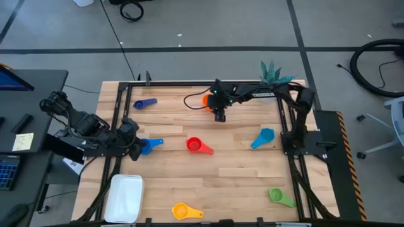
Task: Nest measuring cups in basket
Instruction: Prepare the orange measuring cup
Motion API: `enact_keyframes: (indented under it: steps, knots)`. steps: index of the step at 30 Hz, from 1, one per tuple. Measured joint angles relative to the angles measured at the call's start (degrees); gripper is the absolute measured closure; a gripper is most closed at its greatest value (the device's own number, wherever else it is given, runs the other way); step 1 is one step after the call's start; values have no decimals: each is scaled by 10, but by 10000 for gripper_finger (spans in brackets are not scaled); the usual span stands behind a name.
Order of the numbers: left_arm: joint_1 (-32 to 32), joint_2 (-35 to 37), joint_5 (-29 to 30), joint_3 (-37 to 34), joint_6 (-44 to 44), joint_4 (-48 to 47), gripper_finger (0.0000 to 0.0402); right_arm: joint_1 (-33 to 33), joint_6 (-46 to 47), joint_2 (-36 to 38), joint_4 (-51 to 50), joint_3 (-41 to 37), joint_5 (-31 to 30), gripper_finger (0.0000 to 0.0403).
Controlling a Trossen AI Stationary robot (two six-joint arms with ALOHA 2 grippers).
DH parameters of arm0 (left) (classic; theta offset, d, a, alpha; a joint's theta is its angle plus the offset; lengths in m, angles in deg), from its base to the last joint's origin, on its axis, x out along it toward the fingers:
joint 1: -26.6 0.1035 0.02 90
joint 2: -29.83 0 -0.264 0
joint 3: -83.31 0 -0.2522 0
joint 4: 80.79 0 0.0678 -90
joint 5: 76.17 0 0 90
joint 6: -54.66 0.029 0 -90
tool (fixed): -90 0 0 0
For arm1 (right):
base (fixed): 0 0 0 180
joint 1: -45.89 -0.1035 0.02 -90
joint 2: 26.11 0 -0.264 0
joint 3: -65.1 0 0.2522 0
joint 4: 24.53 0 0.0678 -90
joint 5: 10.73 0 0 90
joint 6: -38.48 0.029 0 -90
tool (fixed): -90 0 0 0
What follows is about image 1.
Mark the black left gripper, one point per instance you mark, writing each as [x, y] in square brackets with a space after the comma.
[129, 130]

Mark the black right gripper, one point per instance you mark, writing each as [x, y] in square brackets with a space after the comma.
[221, 102]

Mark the orange measuring cup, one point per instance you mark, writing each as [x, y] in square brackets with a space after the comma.
[205, 101]

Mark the red measuring cup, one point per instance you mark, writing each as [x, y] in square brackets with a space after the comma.
[193, 145]

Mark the dark blue measuring cup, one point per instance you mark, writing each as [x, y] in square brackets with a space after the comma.
[139, 104]

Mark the light blue measuring cup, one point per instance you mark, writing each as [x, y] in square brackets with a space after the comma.
[266, 135]

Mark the white plastic basket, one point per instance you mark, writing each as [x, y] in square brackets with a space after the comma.
[124, 198]

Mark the yellow measuring cup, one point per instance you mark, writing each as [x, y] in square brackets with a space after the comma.
[180, 211]

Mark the green measuring cup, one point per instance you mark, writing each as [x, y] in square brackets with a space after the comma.
[276, 195]

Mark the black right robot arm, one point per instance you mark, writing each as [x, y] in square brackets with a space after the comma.
[268, 94]

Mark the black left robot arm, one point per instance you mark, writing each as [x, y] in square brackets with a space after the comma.
[85, 124]

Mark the green plant in white pot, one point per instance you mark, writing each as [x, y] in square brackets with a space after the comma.
[269, 75]

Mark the black clamp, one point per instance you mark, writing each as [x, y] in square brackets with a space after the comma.
[147, 77]

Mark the black desk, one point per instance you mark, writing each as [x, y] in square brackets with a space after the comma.
[38, 104]

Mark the yellow sticky note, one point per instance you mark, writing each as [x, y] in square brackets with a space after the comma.
[22, 142]

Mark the black remote control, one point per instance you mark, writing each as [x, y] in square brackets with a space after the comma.
[21, 123]

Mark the backlit keyboard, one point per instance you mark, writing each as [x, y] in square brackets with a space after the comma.
[8, 173]

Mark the black hazard-striped platform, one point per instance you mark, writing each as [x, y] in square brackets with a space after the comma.
[334, 189]

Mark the black rounded pad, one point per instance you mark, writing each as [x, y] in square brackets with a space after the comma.
[12, 216]

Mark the laptop screen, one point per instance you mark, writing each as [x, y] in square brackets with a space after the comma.
[9, 82]

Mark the white bucket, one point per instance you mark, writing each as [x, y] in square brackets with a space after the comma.
[82, 2]

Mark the grey office chair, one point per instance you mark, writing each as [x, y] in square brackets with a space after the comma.
[398, 116]

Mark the black metal table frame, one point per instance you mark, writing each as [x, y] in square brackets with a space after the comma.
[173, 83]

